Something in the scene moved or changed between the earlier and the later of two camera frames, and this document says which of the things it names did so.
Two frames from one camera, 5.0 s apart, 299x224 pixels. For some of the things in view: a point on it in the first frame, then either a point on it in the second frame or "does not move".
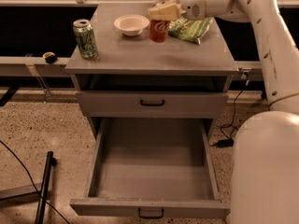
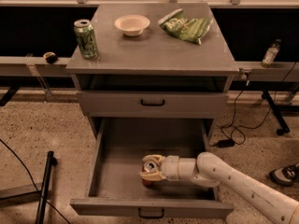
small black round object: (49, 57) does not move
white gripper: (192, 1) to (169, 167)
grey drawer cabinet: (135, 77) does not move
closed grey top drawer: (151, 105) does not move
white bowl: (131, 24) does not move
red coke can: (159, 29) to (151, 184)
